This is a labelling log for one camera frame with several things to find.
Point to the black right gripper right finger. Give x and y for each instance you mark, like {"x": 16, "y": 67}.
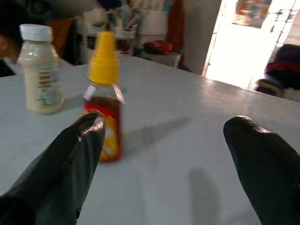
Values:
{"x": 269, "y": 178}

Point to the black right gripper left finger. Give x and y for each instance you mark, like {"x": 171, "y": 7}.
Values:
{"x": 51, "y": 182}

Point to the dark bag pile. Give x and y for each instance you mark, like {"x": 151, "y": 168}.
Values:
{"x": 286, "y": 77}

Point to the milky white bottle white cap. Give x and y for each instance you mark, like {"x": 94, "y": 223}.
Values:
{"x": 39, "y": 77}

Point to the red-label bottle yellow cap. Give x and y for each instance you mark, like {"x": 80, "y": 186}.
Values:
{"x": 103, "y": 63}

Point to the person with dark hair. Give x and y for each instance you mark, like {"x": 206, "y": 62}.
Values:
{"x": 5, "y": 47}

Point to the brown hanging cloth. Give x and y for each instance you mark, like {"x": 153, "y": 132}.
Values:
{"x": 61, "y": 35}

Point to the white bench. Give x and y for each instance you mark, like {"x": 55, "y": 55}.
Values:
{"x": 164, "y": 59}

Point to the red cloth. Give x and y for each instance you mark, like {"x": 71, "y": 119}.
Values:
{"x": 158, "y": 47}

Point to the orange hanging cloth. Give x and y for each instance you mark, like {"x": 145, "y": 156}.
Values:
{"x": 175, "y": 28}

